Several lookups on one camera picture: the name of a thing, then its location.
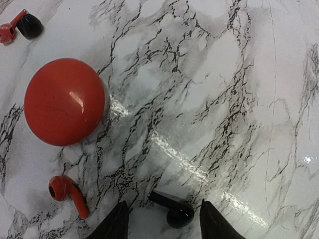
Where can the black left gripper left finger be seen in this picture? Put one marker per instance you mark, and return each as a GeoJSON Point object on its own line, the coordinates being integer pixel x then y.
{"type": "Point", "coordinates": [114, 225]}

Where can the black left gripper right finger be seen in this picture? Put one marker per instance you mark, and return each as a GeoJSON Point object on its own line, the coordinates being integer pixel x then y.
{"type": "Point", "coordinates": [213, 225]}

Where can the black earbud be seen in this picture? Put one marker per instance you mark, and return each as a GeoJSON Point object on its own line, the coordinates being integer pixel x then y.
{"type": "Point", "coordinates": [180, 212]}
{"type": "Point", "coordinates": [30, 26]}

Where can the red earbud near case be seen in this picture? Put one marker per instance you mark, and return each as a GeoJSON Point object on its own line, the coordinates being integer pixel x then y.
{"type": "Point", "coordinates": [63, 187]}

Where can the red round charging case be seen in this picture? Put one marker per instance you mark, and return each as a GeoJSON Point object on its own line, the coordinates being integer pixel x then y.
{"type": "Point", "coordinates": [65, 101]}

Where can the far red earbud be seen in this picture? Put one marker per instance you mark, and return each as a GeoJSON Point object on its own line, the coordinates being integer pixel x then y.
{"type": "Point", "coordinates": [7, 31]}

